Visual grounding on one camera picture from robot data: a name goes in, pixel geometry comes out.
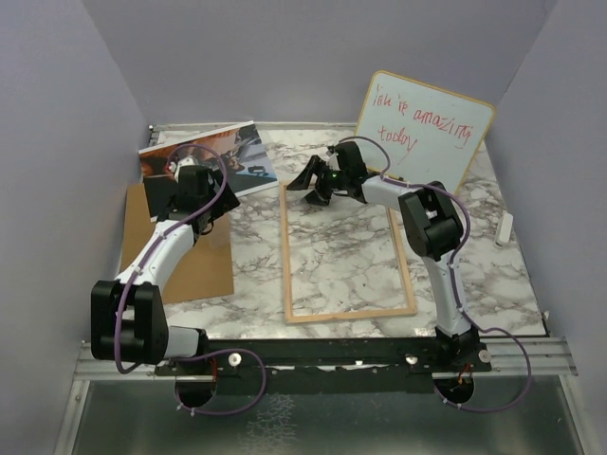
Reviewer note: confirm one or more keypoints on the white whiteboard eraser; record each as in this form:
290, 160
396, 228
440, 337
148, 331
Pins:
504, 229

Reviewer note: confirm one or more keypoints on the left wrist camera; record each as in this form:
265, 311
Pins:
176, 167

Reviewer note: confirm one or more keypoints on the wooden picture frame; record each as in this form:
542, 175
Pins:
289, 265

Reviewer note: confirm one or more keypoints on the printed photo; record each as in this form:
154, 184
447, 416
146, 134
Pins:
240, 147

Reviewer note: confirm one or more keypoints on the yellow-rimmed whiteboard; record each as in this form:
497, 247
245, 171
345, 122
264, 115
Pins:
419, 132

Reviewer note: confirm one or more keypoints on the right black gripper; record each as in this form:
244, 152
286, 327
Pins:
315, 166

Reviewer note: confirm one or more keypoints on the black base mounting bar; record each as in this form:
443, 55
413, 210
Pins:
329, 365

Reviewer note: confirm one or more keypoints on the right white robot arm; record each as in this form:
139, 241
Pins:
433, 228

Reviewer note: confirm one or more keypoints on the brown cardboard backing board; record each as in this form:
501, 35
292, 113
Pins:
204, 272

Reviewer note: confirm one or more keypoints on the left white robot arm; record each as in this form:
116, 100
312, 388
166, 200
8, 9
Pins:
128, 322

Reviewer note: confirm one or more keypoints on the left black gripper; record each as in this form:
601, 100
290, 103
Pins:
228, 202

